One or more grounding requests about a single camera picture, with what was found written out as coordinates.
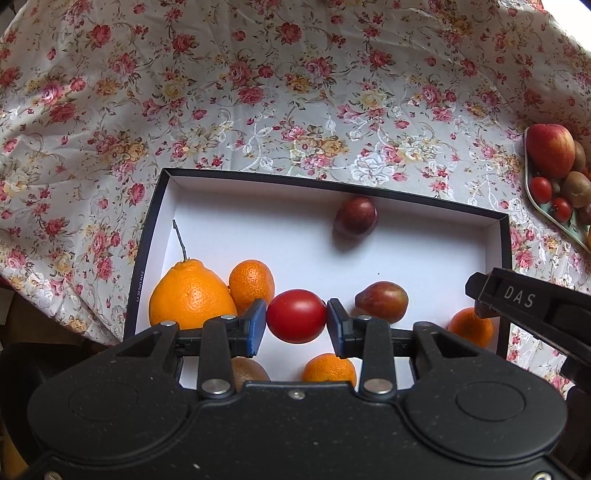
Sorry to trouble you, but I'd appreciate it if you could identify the light green tray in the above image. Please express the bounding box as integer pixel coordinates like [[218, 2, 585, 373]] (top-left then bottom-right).
[[524, 123, 590, 250]]

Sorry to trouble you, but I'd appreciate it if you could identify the floral tablecloth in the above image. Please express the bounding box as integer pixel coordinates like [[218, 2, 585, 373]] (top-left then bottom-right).
[[0, 0, 591, 398]]

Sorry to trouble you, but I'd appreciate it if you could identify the red tomato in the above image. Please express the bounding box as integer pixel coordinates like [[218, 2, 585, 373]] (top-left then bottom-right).
[[266, 289, 327, 344]]

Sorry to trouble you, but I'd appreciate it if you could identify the right cherry tomato on tray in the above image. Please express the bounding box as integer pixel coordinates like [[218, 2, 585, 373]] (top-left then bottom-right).
[[550, 197, 573, 224]]

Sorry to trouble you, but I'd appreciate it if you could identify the front brown kiwi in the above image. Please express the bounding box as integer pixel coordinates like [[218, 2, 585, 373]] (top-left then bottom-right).
[[561, 171, 591, 208]]

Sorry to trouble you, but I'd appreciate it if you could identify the small mandarin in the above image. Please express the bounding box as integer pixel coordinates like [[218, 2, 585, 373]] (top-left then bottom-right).
[[228, 259, 274, 315]]

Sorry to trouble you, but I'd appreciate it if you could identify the red apple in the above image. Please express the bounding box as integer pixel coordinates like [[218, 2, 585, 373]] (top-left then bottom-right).
[[525, 124, 576, 179]]

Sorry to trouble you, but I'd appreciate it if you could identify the black white cardboard box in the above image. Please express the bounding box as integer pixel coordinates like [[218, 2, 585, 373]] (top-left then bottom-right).
[[123, 167, 514, 391]]

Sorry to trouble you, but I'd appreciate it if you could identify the large orange with stem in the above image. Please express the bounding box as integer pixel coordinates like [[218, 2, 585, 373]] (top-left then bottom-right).
[[148, 220, 238, 330]]

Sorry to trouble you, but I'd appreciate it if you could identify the dark purple plum on tray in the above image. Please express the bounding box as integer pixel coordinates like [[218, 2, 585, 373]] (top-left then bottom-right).
[[576, 204, 591, 226]]

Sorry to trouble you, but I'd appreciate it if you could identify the back brown kiwi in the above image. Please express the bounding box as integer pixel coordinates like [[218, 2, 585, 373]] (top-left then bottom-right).
[[572, 141, 587, 172]]

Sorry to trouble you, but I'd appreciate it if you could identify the red-green plum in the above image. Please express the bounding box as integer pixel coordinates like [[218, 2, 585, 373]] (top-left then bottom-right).
[[355, 281, 409, 324]]

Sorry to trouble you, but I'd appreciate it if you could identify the mandarin with stem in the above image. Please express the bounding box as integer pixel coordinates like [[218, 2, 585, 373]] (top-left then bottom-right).
[[301, 353, 356, 387]]

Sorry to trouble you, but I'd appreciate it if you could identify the left cherry tomato on tray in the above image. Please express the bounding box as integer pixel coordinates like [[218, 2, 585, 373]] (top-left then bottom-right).
[[529, 176, 553, 205]]

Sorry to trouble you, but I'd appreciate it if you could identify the brown kiwi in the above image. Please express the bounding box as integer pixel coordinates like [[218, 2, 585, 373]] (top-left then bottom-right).
[[572, 141, 587, 172], [561, 171, 591, 208]]

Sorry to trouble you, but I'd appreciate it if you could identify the dark red-brown plum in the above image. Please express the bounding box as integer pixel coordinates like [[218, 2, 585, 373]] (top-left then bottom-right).
[[231, 357, 270, 391]]

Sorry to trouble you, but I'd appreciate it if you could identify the cherry tomato on tray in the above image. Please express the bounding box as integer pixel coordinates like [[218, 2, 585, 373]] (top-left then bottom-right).
[[529, 176, 553, 205], [550, 197, 573, 224]]

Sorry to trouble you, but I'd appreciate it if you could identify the round mandarin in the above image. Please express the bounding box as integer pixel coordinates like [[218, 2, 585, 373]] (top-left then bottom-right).
[[447, 307, 494, 348]]

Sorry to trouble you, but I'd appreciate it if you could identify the dark purple plum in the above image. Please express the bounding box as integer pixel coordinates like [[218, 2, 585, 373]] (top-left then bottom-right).
[[334, 196, 379, 239], [576, 204, 591, 226]]

